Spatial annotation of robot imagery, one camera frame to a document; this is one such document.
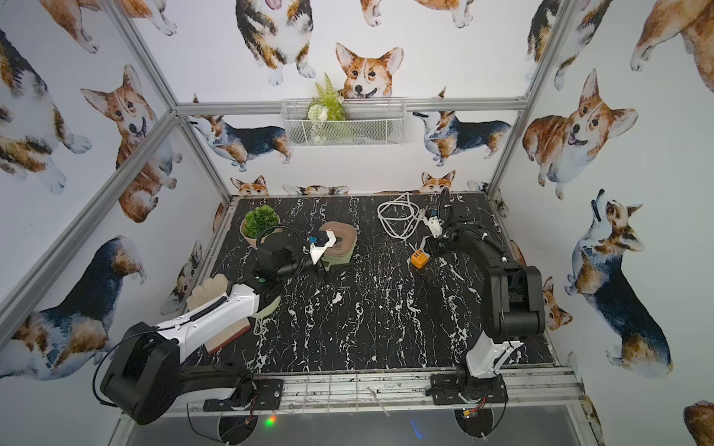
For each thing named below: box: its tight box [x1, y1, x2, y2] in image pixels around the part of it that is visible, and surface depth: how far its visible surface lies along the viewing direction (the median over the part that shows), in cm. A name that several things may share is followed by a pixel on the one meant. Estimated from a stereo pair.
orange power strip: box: [409, 248, 430, 270], surface depth 100 cm
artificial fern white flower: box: [305, 72, 348, 145], surface depth 85 cm
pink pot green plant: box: [239, 205, 281, 249], surface depth 99 cm
